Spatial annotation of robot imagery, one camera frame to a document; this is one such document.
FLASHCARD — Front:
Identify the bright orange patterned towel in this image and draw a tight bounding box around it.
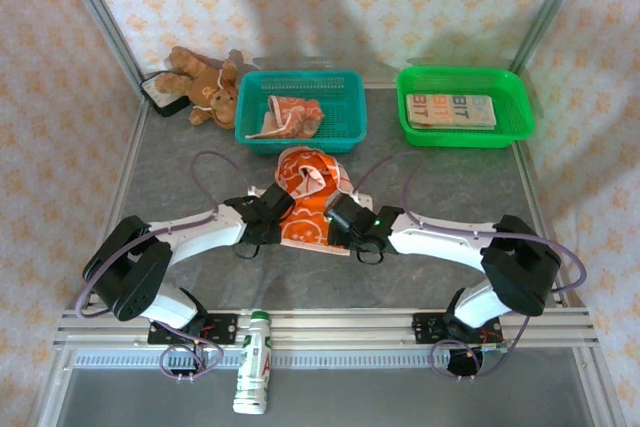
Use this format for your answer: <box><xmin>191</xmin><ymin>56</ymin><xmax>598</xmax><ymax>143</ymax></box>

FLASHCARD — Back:
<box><xmin>274</xmin><ymin>146</ymin><xmax>362</xmax><ymax>256</ymax></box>

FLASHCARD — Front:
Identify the pale orange patterned towel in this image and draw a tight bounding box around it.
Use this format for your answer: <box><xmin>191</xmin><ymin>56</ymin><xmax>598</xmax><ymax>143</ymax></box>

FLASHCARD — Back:
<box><xmin>247</xmin><ymin>95</ymin><xmax>325</xmax><ymax>139</ymax></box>

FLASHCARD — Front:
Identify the teal plastic basket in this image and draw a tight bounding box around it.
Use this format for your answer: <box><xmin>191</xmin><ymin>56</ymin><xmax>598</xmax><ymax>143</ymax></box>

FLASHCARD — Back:
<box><xmin>234</xmin><ymin>69</ymin><xmax>369</xmax><ymax>156</ymax></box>

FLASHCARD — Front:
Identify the beige rabbit lettering towel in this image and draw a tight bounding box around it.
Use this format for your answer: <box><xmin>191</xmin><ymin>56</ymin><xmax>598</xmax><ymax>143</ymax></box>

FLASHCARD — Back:
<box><xmin>404</xmin><ymin>93</ymin><xmax>497</xmax><ymax>131</ymax></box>

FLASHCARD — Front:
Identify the grey marbled table mat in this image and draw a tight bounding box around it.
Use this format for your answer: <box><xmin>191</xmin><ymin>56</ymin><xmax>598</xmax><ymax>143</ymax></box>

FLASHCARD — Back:
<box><xmin>117</xmin><ymin>86</ymin><xmax>556</xmax><ymax>311</ymax></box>

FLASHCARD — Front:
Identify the white green drink bottle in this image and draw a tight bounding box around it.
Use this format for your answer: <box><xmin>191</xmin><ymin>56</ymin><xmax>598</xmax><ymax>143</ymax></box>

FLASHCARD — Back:
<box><xmin>232</xmin><ymin>310</ymin><xmax>274</xmax><ymax>416</ymax></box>

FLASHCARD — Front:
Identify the brown teddy bear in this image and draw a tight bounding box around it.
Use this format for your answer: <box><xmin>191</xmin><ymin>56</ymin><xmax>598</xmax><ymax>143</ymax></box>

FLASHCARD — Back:
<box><xmin>153</xmin><ymin>45</ymin><xmax>241</xmax><ymax>131</ymax></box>

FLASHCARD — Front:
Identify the black box with white face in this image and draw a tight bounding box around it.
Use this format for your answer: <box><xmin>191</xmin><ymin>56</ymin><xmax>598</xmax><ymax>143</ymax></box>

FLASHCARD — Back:
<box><xmin>139</xmin><ymin>71</ymin><xmax>191</xmax><ymax>118</ymax></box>

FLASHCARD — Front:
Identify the green plastic basket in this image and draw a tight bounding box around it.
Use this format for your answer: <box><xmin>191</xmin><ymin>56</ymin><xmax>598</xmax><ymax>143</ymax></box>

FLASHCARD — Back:
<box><xmin>396</xmin><ymin>64</ymin><xmax>537</xmax><ymax>149</ymax></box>

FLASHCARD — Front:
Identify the aluminium cross rail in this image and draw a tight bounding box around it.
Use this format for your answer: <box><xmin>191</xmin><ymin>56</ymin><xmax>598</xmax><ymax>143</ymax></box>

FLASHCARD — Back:
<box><xmin>53</xmin><ymin>305</ymin><xmax>599</xmax><ymax>348</ymax></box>

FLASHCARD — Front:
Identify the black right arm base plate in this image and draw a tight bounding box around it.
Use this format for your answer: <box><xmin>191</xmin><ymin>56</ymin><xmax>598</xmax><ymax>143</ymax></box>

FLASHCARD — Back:
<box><xmin>409</xmin><ymin>311</ymin><xmax>501</xmax><ymax>346</ymax></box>

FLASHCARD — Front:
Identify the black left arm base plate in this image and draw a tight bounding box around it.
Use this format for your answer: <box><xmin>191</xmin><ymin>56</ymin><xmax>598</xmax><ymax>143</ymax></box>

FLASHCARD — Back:
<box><xmin>147</xmin><ymin>311</ymin><xmax>239</xmax><ymax>347</ymax></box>

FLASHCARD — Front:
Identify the grey slotted cable duct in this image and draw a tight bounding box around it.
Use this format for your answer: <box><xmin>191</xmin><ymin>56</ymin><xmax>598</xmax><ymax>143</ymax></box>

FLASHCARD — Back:
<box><xmin>72</xmin><ymin>349</ymin><xmax>576</xmax><ymax>371</ymax></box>

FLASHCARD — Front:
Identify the aluminium side rail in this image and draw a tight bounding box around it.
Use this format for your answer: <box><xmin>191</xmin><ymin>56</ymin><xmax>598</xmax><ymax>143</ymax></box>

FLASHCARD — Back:
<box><xmin>79</xmin><ymin>96</ymin><xmax>149</xmax><ymax>309</ymax></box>
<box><xmin>509</xmin><ymin>139</ymin><xmax>572</xmax><ymax>309</ymax></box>

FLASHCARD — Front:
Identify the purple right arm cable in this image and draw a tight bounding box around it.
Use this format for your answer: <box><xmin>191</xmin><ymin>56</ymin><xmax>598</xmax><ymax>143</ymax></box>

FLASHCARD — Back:
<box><xmin>349</xmin><ymin>150</ymin><xmax>589</xmax><ymax>382</ymax></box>

